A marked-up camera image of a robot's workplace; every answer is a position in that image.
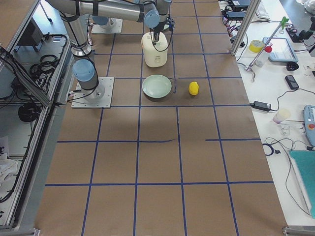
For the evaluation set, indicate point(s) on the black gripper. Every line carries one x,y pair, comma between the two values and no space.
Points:
156,33

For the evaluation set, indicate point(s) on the white rice cooker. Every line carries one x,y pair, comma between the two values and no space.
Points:
154,55

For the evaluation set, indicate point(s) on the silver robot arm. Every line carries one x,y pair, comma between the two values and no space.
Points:
84,68
154,14

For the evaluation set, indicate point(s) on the right green plate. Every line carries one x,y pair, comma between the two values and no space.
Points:
156,86

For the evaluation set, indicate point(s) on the yellow lemon toy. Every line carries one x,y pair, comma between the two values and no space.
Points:
193,88

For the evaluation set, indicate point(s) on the metal rod stand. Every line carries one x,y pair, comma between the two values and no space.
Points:
282,24

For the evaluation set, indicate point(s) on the yellow tape roll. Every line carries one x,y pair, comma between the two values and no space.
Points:
256,46

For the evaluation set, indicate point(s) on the red cap squeeze bottle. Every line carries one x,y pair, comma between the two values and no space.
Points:
263,57

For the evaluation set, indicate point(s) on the black power adapter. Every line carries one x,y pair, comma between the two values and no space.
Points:
261,106

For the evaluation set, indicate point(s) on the blue teach pendant tablet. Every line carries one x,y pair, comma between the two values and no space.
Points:
282,51

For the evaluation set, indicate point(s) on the black round cap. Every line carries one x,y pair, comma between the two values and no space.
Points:
291,66

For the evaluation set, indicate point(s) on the black phone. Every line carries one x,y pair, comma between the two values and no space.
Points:
291,82

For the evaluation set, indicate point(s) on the plastic cup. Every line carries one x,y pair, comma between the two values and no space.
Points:
281,115

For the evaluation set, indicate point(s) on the teal tray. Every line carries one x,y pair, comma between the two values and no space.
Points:
305,161

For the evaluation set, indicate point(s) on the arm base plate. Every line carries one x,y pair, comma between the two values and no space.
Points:
106,25
101,97

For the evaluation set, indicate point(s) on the aluminium frame post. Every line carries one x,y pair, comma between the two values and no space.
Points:
244,26

